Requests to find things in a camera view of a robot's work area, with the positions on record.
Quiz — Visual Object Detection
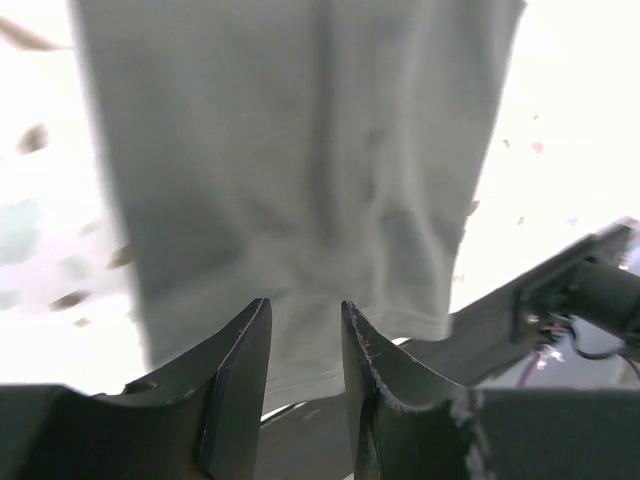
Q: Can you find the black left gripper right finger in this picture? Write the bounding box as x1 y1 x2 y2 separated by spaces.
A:
341 302 639 480

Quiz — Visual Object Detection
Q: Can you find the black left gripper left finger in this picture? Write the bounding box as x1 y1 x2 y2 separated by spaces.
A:
1 299 272 480

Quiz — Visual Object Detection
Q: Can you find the grey t-shirt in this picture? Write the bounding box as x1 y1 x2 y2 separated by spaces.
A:
73 0 523 410

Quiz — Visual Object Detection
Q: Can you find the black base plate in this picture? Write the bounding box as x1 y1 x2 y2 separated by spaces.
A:
254 222 640 480

